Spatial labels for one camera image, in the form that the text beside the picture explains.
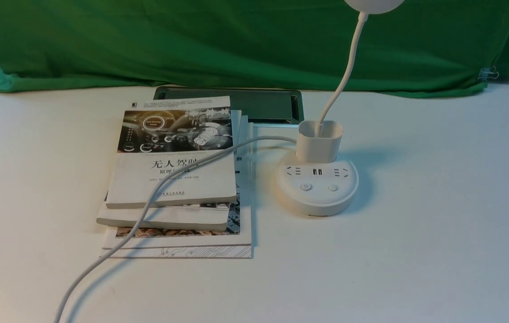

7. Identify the bottom book circuit pattern cover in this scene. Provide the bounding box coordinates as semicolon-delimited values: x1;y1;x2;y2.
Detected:
113;145;252;259

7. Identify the top book with car cover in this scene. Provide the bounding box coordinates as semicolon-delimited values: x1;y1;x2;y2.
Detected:
105;96;241;209

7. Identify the metal binder clip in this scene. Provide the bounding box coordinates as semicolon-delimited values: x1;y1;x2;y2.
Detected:
477;66;500;82

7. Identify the white desk lamp with base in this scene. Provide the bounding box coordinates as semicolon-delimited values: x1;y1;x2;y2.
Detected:
276;0;402;217

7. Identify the white lamp power cable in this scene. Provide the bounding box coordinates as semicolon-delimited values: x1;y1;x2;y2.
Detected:
54;136;298;323

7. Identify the green backdrop cloth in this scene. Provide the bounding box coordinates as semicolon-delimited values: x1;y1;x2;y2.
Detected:
0;0;509;98

